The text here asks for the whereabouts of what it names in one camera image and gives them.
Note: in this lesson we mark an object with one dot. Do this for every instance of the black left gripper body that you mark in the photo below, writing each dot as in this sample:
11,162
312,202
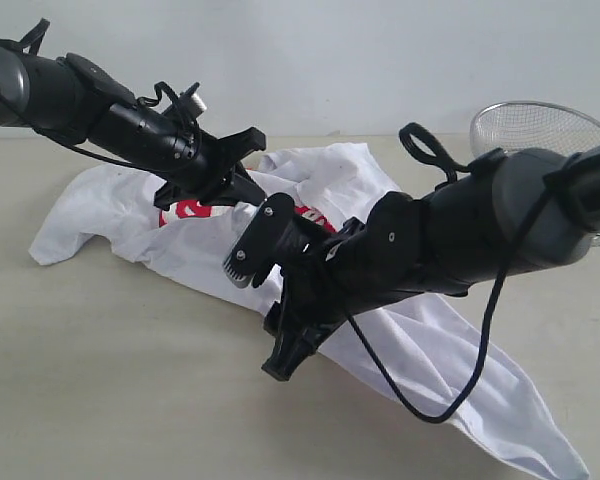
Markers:
205,177

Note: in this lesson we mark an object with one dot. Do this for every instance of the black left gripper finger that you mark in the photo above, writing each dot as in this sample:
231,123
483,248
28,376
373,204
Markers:
243,188

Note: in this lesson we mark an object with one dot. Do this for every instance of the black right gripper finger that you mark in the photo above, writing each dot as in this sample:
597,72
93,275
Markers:
291,348
314,335

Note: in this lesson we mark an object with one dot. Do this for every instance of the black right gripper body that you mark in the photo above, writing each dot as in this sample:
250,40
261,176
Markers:
327,279

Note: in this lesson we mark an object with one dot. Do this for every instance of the white t-shirt red logo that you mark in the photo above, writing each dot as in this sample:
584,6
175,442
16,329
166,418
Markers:
419,348

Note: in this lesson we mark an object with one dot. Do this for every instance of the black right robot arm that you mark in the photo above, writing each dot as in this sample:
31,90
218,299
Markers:
452,239

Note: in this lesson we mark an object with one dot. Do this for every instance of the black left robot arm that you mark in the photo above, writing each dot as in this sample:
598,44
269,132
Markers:
71,100

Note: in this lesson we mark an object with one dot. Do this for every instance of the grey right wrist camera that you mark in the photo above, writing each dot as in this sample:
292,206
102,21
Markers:
255,240

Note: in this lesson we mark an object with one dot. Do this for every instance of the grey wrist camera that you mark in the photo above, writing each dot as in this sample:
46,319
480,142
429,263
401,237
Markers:
192,102
255,240

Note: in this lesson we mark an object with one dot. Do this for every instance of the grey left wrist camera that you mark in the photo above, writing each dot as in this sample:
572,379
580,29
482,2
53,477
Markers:
192,102

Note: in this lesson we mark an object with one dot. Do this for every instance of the metal wire mesh basket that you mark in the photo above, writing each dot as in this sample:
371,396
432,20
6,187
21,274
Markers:
530,130

